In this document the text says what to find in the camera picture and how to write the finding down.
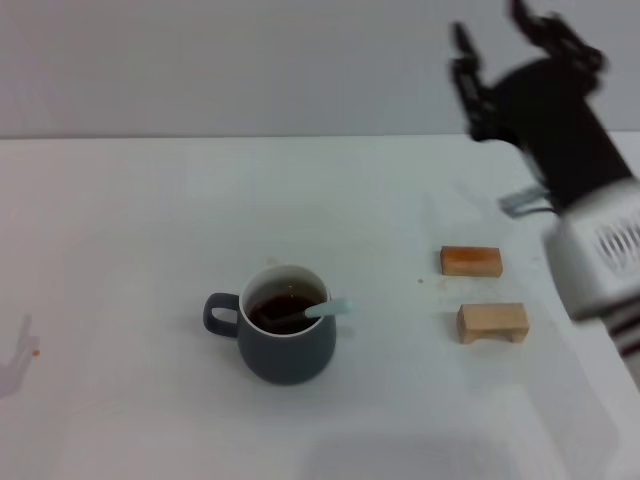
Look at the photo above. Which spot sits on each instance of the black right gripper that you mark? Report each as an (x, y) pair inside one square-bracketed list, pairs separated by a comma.
[(560, 120)]

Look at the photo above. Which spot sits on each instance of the dark grey ceramic coffee mug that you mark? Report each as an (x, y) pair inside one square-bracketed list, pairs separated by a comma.
[(285, 355)]

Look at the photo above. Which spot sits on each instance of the orange stained wooden block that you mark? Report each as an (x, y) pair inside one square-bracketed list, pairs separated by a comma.
[(470, 262)]

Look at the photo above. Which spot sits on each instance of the light notched wooden block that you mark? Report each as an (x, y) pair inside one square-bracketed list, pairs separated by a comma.
[(492, 320)]

